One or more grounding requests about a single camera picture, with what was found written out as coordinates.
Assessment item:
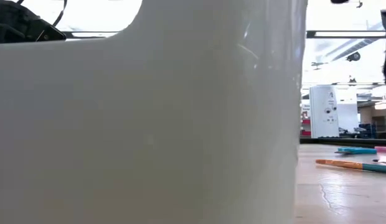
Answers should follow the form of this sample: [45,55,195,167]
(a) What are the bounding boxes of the black table edge rail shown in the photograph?
[300,138,386,147]

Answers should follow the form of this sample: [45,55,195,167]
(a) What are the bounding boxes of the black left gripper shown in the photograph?
[0,0,41,44]

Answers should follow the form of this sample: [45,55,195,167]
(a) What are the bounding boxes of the dark overhead crossbar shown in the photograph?
[64,30,386,39]

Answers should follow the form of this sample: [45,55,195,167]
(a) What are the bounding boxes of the teal plastic tool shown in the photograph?
[334,147,377,156]

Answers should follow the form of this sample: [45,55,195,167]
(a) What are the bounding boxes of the teal and orange paintbrush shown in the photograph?
[315,159,386,174]

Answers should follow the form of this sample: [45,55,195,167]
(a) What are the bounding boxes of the white plastic caddy with handle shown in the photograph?
[0,0,308,224]

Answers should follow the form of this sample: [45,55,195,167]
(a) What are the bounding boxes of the white column with cameras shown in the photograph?
[309,84,340,139]

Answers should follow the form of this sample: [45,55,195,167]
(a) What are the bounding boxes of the blue storage bins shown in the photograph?
[358,123,378,139]

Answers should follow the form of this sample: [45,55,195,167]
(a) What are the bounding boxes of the red shelf unit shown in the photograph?
[301,110,312,138]

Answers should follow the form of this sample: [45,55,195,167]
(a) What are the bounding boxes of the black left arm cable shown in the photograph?
[52,0,68,27]

